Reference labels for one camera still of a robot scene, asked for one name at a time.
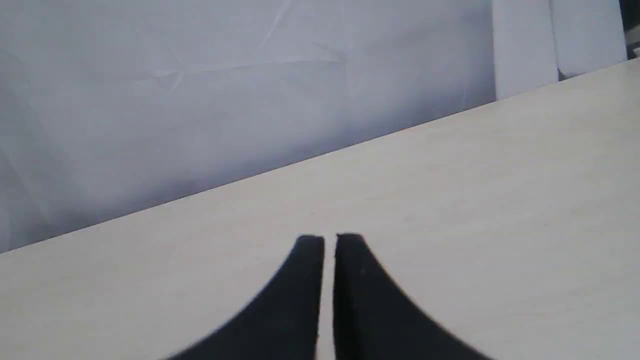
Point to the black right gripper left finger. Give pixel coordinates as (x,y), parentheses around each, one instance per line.
(281,322)

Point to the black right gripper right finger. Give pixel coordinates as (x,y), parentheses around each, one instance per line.
(373,319)

